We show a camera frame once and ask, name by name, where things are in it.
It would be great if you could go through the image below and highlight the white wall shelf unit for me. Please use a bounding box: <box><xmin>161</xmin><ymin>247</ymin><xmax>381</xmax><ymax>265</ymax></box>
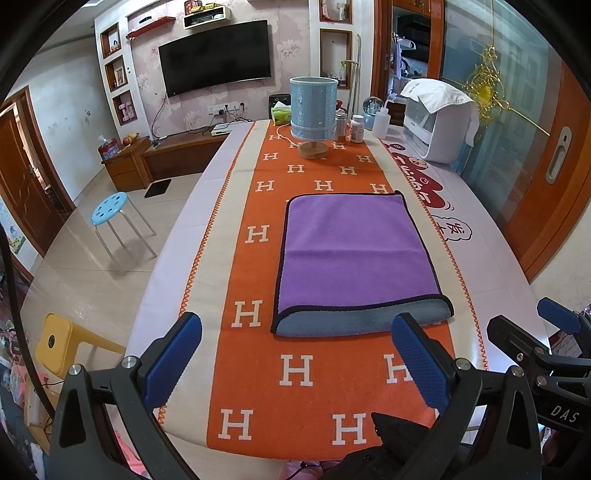
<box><xmin>94</xmin><ymin>1</ymin><xmax>150</xmax><ymax>140</ymax></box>

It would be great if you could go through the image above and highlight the purple grey microfibre towel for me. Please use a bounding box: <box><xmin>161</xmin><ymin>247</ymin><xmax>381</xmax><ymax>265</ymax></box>
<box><xmin>270</xmin><ymin>191</ymin><xmax>455</xmax><ymax>338</ymax></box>

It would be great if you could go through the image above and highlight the black floor mat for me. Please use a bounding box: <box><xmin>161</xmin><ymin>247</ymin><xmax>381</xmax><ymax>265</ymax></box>
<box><xmin>144</xmin><ymin>179</ymin><xmax>171</xmax><ymax>199</ymax></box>

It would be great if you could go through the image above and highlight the wooden lamp base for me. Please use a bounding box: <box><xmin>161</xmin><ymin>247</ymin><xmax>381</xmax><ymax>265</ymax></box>
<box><xmin>297</xmin><ymin>141</ymin><xmax>329</xmax><ymax>160</ymax></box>

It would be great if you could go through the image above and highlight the brown wooden door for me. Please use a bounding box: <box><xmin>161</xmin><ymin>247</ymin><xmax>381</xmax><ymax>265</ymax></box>
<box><xmin>1</xmin><ymin>87</ymin><xmax>75</xmax><ymax>256</ymax></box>

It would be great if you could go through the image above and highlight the white pill bottle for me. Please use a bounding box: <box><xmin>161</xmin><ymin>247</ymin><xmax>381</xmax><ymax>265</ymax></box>
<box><xmin>349</xmin><ymin>114</ymin><xmax>365</xmax><ymax>144</ymax></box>

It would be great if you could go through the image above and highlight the white cloth on appliance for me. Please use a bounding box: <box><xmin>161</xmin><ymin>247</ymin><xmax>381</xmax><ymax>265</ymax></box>
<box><xmin>401</xmin><ymin>78</ymin><xmax>480</xmax><ymax>147</ymax></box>

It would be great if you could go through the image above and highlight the gold hanging ornament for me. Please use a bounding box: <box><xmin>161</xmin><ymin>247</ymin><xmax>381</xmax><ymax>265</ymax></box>
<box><xmin>442</xmin><ymin>1</ymin><xmax>550</xmax><ymax>135</ymax></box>

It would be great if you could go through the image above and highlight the orange H-pattern table runner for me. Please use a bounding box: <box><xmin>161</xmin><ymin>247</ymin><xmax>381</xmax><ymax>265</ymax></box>
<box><xmin>158</xmin><ymin>123</ymin><xmax>488</xmax><ymax>460</ymax></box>

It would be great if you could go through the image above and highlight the glass snow globe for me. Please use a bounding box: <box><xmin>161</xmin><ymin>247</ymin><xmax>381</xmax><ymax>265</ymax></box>
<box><xmin>363</xmin><ymin>96</ymin><xmax>384</xmax><ymax>130</ymax></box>

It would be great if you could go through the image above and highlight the white set-top box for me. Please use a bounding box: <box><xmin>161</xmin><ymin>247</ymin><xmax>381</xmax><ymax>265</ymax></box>
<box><xmin>211</xmin><ymin>121</ymin><xmax>252</xmax><ymax>137</ymax></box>

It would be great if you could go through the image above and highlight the white countertop appliance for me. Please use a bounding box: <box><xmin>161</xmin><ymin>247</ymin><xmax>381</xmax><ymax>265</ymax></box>
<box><xmin>403</xmin><ymin>97</ymin><xmax>469</xmax><ymax>164</ymax></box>

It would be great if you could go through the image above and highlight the wooden tv cabinet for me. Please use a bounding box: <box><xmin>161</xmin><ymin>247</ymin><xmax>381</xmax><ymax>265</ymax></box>
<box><xmin>102</xmin><ymin>133</ymin><xmax>228</xmax><ymax>192</ymax></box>

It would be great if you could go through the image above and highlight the green tissue pack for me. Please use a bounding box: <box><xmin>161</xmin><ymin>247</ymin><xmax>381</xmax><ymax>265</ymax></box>
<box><xmin>270</xmin><ymin>101</ymin><xmax>291</xmax><ymax>126</ymax></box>

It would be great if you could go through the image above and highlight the red tissue box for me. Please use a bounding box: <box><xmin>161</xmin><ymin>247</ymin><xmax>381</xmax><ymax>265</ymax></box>
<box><xmin>98</xmin><ymin>135</ymin><xmax>121</xmax><ymax>161</ymax></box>

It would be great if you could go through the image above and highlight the white squeeze bottle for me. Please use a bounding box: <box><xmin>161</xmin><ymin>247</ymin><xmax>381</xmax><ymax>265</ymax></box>
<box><xmin>372</xmin><ymin>101</ymin><xmax>391</xmax><ymax>140</ymax></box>

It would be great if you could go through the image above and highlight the yellow plastic stool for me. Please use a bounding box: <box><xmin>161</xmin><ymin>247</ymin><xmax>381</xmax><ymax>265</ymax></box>
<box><xmin>35</xmin><ymin>313</ymin><xmax>125</xmax><ymax>379</ymax></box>

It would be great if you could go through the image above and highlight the blue cylindrical lamp shade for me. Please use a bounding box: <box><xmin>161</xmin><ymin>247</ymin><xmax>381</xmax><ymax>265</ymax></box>
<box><xmin>290</xmin><ymin>76</ymin><xmax>339</xmax><ymax>142</ymax></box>

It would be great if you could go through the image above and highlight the black wall television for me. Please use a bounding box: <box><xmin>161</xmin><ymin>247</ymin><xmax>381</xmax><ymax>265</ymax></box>
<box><xmin>158</xmin><ymin>20</ymin><xmax>271</xmax><ymax>97</ymax></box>

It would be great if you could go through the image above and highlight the blue round plastic stool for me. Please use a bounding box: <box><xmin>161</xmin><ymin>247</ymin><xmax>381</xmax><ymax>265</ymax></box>
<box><xmin>90</xmin><ymin>192</ymin><xmax>158</xmax><ymax>274</ymax></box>

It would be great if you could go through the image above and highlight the clear glass jar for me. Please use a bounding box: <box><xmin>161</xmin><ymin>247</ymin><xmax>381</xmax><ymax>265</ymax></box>
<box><xmin>335</xmin><ymin>109</ymin><xmax>348</xmax><ymax>143</ymax></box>

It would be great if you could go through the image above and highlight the silver door handle plate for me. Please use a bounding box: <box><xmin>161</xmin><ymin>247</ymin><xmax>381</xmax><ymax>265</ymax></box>
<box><xmin>545</xmin><ymin>126</ymin><xmax>573</xmax><ymax>185</ymax></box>

